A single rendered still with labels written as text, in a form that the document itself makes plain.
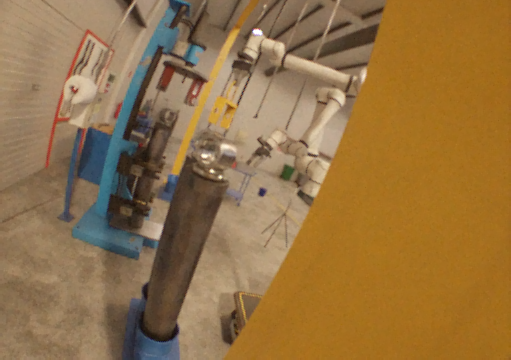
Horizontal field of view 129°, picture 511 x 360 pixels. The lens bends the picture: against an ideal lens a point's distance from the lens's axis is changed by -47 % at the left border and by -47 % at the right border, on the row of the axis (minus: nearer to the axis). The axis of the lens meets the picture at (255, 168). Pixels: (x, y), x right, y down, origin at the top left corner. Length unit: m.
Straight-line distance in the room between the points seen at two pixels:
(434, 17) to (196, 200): 0.93
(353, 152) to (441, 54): 0.09
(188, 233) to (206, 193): 0.21
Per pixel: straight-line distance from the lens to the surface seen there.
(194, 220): 1.00
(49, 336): 1.99
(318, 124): 1.64
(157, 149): 2.59
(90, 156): 4.15
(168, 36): 2.51
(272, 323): 0.19
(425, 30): 0.17
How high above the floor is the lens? 1.70
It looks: 7 degrees down
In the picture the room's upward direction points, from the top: 23 degrees clockwise
